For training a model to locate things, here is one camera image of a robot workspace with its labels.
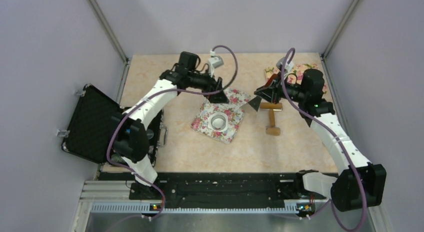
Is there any wooden dough roller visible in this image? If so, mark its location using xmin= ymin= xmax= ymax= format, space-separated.
xmin=259 ymin=102 xmax=283 ymax=136

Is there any white dough piece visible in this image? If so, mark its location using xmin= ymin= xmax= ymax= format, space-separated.
xmin=208 ymin=112 xmax=229 ymax=132

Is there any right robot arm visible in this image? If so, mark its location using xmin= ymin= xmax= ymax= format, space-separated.
xmin=254 ymin=69 xmax=387 ymax=212

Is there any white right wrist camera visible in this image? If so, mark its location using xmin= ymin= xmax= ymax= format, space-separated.
xmin=276 ymin=57 xmax=294 ymax=78

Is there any white floral tray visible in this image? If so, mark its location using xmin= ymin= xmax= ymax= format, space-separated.
xmin=191 ymin=88 xmax=251 ymax=144

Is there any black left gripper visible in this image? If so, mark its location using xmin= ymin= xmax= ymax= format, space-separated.
xmin=188 ymin=66 xmax=230 ymax=104

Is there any yellow floral tray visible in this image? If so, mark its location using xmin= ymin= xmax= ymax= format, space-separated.
xmin=263 ymin=63 xmax=319 ymax=90

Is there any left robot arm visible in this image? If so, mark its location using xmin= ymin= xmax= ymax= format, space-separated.
xmin=106 ymin=49 xmax=229 ymax=199

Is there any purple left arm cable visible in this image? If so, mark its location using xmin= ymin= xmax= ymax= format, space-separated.
xmin=105 ymin=45 xmax=239 ymax=221

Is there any black poker chip case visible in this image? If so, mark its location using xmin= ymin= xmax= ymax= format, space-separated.
xmin=60 ymin=83 xmax=167 ymax=168

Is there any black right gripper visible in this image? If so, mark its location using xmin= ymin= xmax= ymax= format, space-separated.
xmin=254 ymin=72 xmax=307 ymax=105

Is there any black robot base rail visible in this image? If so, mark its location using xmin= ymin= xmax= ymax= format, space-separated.
xmin=129 ymin=172 xmax=323 ymax=209

